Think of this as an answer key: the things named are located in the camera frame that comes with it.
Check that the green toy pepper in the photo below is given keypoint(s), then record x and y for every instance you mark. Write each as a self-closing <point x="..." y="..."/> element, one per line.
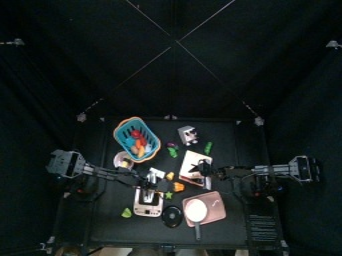
<point x="208" y="148"/>

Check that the green toy star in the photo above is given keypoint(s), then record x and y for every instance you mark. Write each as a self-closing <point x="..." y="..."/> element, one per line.
<point x="169" y="195"/>

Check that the purple toy eggplant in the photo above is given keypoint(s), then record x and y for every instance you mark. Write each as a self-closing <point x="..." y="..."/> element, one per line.
<point x="172" y="145"/>

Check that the white toy frying pan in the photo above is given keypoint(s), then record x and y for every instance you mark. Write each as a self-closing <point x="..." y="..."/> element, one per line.
<point x="197" y="213"/>

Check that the orange toy carrot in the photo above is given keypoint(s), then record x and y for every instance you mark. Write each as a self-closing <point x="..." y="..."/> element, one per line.
<point x="140" y="144"/>

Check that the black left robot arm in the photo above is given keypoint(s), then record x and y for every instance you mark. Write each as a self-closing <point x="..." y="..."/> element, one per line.
<point x="92" y="170"/>

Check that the pink toy tray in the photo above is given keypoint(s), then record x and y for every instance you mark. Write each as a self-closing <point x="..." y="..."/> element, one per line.
<point x="216" y="206"/>

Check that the blue basket with orange rim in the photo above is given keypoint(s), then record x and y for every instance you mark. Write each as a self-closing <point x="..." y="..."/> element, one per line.
<point x="137" y="139"/>

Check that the green toy lime wedge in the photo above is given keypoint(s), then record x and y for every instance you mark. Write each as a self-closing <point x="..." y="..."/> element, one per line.
<point x="128" y="212"/>

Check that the red toy tomato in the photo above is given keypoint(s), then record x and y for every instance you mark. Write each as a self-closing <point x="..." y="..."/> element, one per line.
<point x="136" y="134"/>

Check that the green toy leaf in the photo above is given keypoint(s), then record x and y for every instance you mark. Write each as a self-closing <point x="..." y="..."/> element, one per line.
<point x="173" y="152"/>

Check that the white kitchen scale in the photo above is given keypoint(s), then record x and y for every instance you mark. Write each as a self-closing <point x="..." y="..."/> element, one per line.
<point x="149" y="208"/>

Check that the yellow toy corn piece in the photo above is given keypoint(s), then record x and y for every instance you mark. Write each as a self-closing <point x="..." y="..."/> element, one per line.
<point x="170" y="175"/>

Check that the pink toy bowl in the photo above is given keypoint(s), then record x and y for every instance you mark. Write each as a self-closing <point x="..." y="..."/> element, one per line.
<point x="124" y="160"/>

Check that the tan toy egg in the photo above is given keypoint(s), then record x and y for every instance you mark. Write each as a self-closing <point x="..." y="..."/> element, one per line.
<point x="134" y="150"/>

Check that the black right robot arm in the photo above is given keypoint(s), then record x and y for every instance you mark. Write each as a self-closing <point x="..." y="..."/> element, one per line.
<point x="272" y="170"/>

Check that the blue toy fish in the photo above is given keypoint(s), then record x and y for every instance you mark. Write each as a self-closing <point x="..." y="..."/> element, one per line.
<point x="130" y="143"/>

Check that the small white black box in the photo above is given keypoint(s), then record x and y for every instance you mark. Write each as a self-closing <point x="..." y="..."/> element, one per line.
<point x="188" y="135"/>

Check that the yellow toy banana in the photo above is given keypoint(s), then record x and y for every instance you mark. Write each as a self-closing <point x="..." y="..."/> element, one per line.
<point x="142" y="152"/>

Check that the orange toy food piece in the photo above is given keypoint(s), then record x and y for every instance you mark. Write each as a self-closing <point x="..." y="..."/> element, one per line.
<point x="178" y="187"/>

